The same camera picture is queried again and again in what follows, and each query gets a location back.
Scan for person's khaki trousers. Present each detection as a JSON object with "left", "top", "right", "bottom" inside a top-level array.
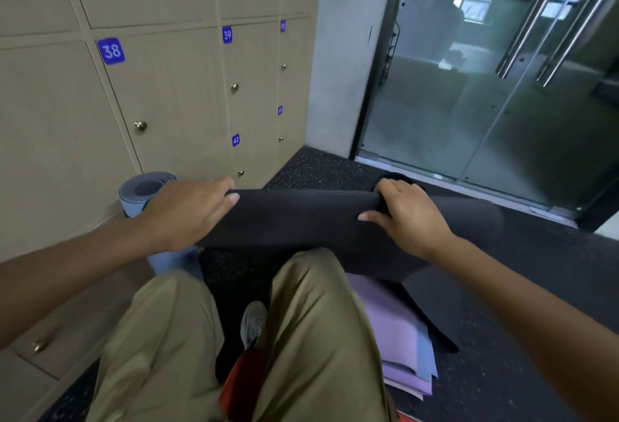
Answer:
[{"left": 84, "top": 248, "right": 399, "bottom": 422}]

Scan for person's left forearm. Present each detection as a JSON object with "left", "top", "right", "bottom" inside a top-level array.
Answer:
[{"left": 0, "top": 214, "right": 165, "bottom": 351}]

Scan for black framed glass door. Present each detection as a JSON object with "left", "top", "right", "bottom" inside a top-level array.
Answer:
[{"left": 349, "top": 0, "right": 619, "bottom": 233}]

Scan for flat blue yoga mat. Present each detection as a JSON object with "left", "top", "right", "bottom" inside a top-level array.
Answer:
[{"left": 415, "top": 322, "right": 439, "bottom": 381}]

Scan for black wire rack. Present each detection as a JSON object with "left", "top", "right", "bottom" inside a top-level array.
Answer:
[{"left": 379, "top": 20, "right": 402, "bottom": 87}]

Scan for person's left hand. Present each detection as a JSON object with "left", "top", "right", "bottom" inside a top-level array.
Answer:
[{"left": 140, "top": 176, "right": 241, "bottom": 253}]

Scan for black yoga mat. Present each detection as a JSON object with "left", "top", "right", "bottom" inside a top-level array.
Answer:
[{"left": 196, "top": 172, "right": 506, "bottom": 355}]

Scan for flat purple yoga mat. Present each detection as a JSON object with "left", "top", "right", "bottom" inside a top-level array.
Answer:
[{"left": 346, "top": 272, "right": 434, "bottom": 401}]

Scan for person's grey shoe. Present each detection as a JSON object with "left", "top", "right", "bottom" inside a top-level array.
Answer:
[{"left": 240, "top": 301, "right": 268, "bottom": 351}]

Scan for red stool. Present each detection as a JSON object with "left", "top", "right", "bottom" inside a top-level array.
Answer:
[{"left": 219, "top": 348, "right": 268, "bottom": 422}]

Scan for person's right forearm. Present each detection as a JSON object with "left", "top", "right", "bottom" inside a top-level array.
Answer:
[{"left": 426, "top": 235, "right": 619, "bottom": 422}]

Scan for rolled blue yoga mat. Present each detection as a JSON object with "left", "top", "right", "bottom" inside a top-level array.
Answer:
[{"left": 119, "top": 172, "right": 204, "bottom": 278}]

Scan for person's right hand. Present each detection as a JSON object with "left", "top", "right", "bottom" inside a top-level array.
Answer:
[{"left": 358, "top": 179, "right": 457, "bottom": 263}]

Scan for steel door pull handle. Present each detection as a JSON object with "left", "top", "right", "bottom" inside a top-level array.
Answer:
[
  {"left": 495, "top": 0, "right": 577, "bottom": 80},
  {"left": 535, "top": 0, "right": 619, "bottom": 88}
]

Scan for set of brass locker knobs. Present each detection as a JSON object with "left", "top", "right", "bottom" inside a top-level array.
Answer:
[{"left": 30, "top": 0, "right": 293, "bottom": 354}]

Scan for wall of beige locker doors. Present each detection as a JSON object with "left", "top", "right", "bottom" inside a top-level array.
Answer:
[{"left": 0, "top": 0, "right": 324, "bottom": 422}]

